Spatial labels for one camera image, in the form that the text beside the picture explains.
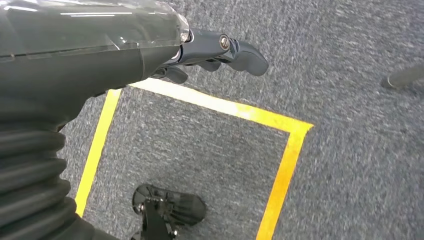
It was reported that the black robot foot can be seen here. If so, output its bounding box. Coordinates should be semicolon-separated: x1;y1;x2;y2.
130;183;207;240

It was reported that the stainless steel workbench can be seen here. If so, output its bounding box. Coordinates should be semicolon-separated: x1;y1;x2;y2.
380;63;424;90

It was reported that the yellow floor tape square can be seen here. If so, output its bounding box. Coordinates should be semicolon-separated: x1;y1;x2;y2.
74;77;315;240

